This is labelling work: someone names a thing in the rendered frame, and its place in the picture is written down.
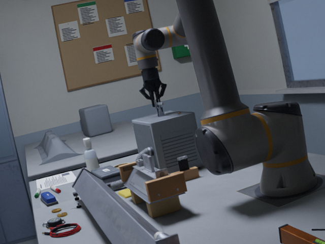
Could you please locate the blue grey cupboard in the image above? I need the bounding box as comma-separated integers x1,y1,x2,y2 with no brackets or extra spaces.
0,72,37,244

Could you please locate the wooden track stand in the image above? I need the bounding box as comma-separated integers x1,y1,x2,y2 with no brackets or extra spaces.
144,171,188,219
118,162,144,205

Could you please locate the orange brown box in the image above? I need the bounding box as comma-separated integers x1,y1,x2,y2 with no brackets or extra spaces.
278,224,325,244

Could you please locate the cork notice board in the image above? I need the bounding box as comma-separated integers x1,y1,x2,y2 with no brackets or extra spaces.
51,0,163,93

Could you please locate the dark grey base sheet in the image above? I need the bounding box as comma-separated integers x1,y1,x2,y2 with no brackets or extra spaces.
237,174,325,208

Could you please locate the white printed paper sheet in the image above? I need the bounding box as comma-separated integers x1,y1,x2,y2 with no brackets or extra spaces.
35,171,77,190

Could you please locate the grey moulded ramp shape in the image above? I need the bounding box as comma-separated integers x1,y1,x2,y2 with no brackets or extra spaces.
34,130,84,166

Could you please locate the grey side bench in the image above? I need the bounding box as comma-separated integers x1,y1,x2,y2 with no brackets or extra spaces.
23,120,140,181

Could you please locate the blue board eraser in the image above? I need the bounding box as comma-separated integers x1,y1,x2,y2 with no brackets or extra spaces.
40,191,59,207

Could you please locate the green wall box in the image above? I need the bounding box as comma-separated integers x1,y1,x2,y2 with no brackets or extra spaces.
171,44,191,60

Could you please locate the black coiled cable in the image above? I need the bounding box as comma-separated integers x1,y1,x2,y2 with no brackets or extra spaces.
41,223,80,237

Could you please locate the window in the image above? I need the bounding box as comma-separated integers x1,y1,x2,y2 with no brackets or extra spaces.
268,0,325,95

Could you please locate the red coiled cable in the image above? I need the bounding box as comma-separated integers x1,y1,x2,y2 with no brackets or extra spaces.
49,223,82,238

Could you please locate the grey cylinder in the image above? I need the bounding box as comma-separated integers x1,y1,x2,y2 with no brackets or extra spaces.
108,179,128,191

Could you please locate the grey rounded box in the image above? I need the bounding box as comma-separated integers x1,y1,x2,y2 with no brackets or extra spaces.
78,104,113,138

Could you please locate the white plastic bottle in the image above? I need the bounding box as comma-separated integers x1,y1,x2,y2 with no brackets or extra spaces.
82,137,100,173

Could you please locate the yellow sponge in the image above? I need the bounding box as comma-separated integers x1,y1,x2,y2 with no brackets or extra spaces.
117,188,132,199

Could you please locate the black stopwatch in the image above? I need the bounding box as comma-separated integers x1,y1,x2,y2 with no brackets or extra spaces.
42,217,66,229

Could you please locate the grey blower box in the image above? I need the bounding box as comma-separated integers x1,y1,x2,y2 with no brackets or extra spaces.
132,110,202,174

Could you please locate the grey air track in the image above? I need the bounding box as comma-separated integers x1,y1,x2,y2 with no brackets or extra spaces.
72,167,180,244

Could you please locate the black track levelling foot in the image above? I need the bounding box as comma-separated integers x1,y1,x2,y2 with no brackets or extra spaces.
72,191,83,209

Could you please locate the grey ribbed hose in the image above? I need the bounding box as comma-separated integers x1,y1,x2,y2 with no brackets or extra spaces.
135,146,155,164

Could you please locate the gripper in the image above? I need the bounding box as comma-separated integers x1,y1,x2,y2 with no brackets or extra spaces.
139,67,168,108

